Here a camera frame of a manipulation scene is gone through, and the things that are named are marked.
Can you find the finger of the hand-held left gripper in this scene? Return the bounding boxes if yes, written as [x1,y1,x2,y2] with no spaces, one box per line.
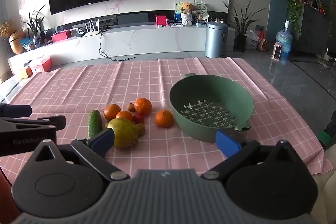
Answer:
[0,115,67,131]
[0,104,32,118]

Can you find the white router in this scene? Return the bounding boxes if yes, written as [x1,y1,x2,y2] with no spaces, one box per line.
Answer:
[83,19,102,36]

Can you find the round printed fan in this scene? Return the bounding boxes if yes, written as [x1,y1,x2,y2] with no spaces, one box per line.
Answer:
[193,2,208,23]

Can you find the group of small bottles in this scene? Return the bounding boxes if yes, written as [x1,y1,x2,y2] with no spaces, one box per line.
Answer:
[306,0,329,14]

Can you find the green cucumber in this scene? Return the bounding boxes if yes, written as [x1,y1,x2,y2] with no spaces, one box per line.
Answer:
[87,110,103,139]

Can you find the orange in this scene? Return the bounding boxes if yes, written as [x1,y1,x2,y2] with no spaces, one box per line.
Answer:
[154,110,174,128]
[104,104,122,121]
[116,111,134,122]
[134,98,152,115]

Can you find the yellow lemon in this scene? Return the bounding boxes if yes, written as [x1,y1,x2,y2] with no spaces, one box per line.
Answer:
[105,118,146,148]

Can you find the flat red box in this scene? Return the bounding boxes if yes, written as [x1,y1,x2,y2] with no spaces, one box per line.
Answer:
[51,30,72,43]

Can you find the slim potted plant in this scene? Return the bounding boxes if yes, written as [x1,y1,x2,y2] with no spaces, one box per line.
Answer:
[22,4,47,44]

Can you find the potted long-leaf plant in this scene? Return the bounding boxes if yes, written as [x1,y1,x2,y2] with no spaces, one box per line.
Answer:
[223,0,266,53]

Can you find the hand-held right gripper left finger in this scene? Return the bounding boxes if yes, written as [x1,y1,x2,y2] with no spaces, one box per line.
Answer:
[28,128,130,182]

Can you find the orange bag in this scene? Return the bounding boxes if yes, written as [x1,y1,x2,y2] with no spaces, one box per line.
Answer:
[257,30,268,52]

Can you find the small pink heater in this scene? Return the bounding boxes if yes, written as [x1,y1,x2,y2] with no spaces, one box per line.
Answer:
[271,42,282,61]

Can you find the pink checked tablecloth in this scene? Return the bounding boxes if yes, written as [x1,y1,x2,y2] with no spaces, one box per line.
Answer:
[0,57,332,185]

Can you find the blue water bottle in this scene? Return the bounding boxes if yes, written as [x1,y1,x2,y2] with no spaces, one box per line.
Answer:
[276,20,293,58]

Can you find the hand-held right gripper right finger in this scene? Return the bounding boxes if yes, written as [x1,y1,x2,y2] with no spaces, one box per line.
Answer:
[201,130,302,182]

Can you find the black power cable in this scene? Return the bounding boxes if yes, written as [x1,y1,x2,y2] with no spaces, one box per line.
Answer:
[99,29,136,62]

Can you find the grey metal trash can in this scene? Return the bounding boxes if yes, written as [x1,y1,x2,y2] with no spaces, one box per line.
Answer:
[204,21,228,59]

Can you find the white plastic bag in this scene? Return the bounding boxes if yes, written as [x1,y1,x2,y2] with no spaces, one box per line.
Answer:
[245,30,260,50]

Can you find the brown round vase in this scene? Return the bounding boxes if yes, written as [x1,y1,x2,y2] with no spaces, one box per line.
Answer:
[9,31,27,55]

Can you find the trailing pothos plant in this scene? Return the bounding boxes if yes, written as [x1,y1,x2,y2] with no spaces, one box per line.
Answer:
[274,0,308,33]

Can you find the red storage box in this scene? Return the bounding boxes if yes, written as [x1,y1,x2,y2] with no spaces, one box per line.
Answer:
[33,55,53,73]

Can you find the dark grey cabinet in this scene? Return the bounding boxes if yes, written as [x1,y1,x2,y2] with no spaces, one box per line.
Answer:
[299,2,330,55]

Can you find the white marble tv console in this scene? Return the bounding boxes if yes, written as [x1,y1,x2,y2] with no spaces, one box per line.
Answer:
[7,21,210,70]

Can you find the green plastic colander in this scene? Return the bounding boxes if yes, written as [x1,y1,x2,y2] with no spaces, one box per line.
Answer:
[169,73,255,143]

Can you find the brown teddy bear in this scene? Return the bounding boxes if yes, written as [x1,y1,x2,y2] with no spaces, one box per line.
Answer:
[181,2,195,14]

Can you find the small white device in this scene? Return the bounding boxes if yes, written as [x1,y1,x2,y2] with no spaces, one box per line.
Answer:
[72,27,86,38]

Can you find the dried yellow flowers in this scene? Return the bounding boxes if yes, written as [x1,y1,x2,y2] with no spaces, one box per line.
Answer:
[0,19,14,38]

